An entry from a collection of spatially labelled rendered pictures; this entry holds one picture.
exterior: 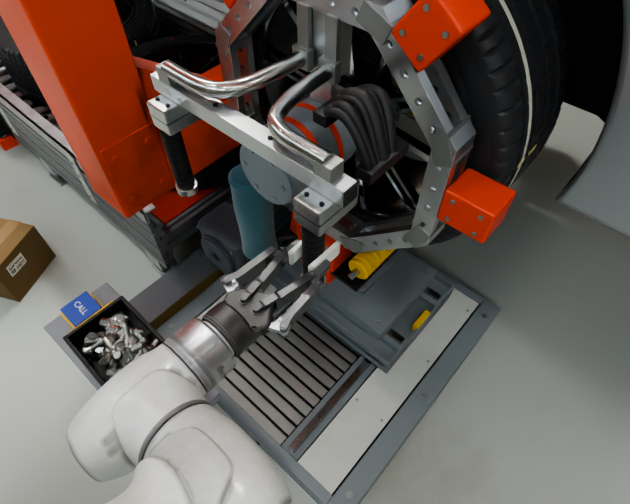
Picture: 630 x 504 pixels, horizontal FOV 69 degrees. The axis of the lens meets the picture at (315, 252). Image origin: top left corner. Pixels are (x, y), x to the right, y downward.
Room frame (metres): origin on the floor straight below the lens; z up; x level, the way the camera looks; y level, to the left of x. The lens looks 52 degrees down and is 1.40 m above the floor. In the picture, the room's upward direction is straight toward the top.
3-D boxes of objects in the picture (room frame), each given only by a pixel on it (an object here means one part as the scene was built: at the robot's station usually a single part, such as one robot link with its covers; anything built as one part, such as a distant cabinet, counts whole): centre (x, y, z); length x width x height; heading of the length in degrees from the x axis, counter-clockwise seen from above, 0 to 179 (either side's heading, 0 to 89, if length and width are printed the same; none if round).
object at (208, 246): (0.98, 0.16, 0.26); 0.42 x 0.18 x 0.35; 138
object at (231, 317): (0.33, 0.10, 0.83); 0.09 x 0.08 x 0.07; 138
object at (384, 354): (0.85, -0.15, 0.13); 0.50 x 0.36 x 0.10; 48
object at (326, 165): (0.57, -0.02, 1.03); 0.19 x 0.18 x 0.11; 138
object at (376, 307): (0.86, -0.14, 0.32); 0.40 x 0.30 x 0.28; 48
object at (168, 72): (0.70, 0.13, 1.03); 0.19 x 0.18 x 0.11; 138
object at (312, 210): (0.46, -0.02, 0.93); 0.09 x 0.05 x 0.05; 138
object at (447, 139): (0.73, -0.03, 0.85); 0.54 x 0.07 x 0.54; 48
